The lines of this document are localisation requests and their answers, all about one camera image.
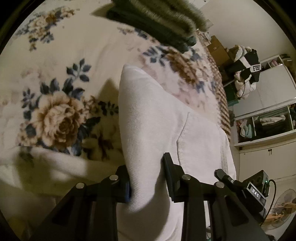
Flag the large cardboard box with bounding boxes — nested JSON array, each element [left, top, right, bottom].
[[206, 35, 232, 67]]

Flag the black cable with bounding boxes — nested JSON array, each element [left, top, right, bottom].
[[266, 179, 277, 219]]

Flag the standing fan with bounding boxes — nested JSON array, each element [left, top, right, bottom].
[[261, 189, 296, 230]]

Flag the white clothes pile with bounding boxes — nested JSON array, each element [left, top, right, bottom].
[[233, 45, 257, 98]]

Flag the black and white jacket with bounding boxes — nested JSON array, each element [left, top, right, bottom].
[[228, 49, 260, 81]]

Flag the dark green folded clothes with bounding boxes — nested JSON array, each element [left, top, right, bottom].
[[106, 0, 212, 52]]

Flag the floral bed sheet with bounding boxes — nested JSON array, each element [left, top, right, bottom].
[[0, 0, 229, 163]]

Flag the teal folded clothes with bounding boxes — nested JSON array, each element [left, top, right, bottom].
[[239, 120, 255, 138]]

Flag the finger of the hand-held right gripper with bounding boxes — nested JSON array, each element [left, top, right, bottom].
[[215, 169, 237, 186]]

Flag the brown checkered blanket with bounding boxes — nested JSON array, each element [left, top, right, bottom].
[[203, 44, 233, 139]]

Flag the white pants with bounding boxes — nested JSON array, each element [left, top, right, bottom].
[[0, 64, 237, 241]]

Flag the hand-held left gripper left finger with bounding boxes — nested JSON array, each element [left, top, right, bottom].
[[30, 165, 133, 241]]

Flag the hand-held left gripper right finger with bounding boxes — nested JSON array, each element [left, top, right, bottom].
[[161, 152, 270, 241]]

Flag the white wardrobe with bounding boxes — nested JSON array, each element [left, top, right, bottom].
[[231, 54, 296, 182]]

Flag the green storage box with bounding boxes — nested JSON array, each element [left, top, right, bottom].
[[223, 81, 239, 107]]

